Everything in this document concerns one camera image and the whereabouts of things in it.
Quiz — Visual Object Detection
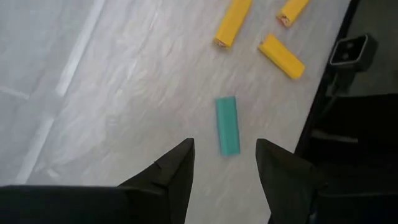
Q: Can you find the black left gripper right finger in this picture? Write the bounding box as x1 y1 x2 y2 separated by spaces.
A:
256 138 398 224

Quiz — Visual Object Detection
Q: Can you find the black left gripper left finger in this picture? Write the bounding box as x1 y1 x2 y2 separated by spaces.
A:
0 138 195 224

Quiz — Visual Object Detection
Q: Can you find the teal wooden block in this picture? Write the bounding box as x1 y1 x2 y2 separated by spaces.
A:
215 95 241 157

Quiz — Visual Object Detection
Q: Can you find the yellow wooden block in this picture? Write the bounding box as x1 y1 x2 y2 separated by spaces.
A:
257 33 306 80
213 0 253 50
275 0 312 28

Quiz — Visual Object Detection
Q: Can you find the black table-level camera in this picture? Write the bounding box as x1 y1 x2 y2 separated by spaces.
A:
328 33 379 74

